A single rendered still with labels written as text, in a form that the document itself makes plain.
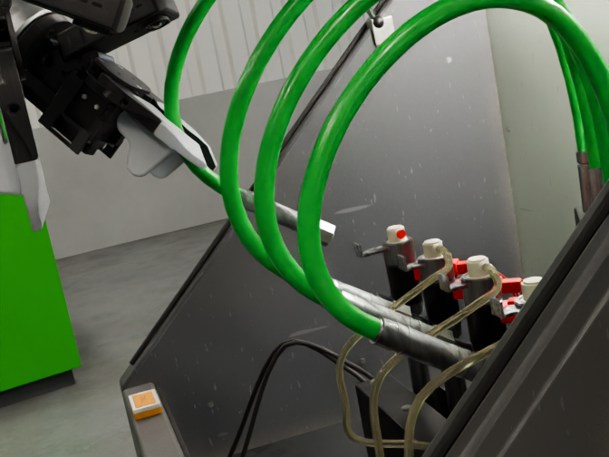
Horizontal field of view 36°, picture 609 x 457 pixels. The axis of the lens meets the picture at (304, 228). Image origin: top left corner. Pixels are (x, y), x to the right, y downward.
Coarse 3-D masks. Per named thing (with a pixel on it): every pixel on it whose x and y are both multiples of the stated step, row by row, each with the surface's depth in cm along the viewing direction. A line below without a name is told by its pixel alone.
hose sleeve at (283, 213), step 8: (248, 192) 88; (248, 200) 87; (248, 208) 88; (280, 208) 88; (288, 208) 88; (280, 216) 88; (288, 216) 88; (296, 216) 88; (280, 224) 88; (288, 224) 88; (296, 224) 88
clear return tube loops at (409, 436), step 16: (448, 256) 73; (448, 272) 72; (496, 272) 66; (416, 288) 71; (496, 288) 65; (400, 304) 71; (480, 304) 64; (448, 320) 63; (352, 336) 71; (480, 352) 57; (336, 368) 70; (384, 368) 63; (448, 368) 57; (464, 368) 57; (432, 384) 56; (416, 400) 56; (416, 416) 56; (352, 432) 71; (416, 448) 68
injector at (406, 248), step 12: (384, 240) 84; (408, 240) 83; (384, 252) 83; (396, 252) 82; (408, 252) 82; (396, 264) 83; (396, 276) 83; (408, 276) 83; (396, 288) 83; (408, 288) 83; (420, 300) 84; (420, 312) 84; (408, 360) 86; (420, 372) 85; (420, 384) 85; (432, 396) 86
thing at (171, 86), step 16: (208, 0) 84; (192, 16) 84; (192, 32) 84; (176, 48) 85; (560, 48) 85; (176, 64) 85; (560, 64) 86; (176, 80) 85; (176, 96) 86; (176, 112) 86; (576, 112) 86; (576, 128) 87; (576, 144) 88; (576, 160) 88; (208, 176) 87; (240, 192) 88
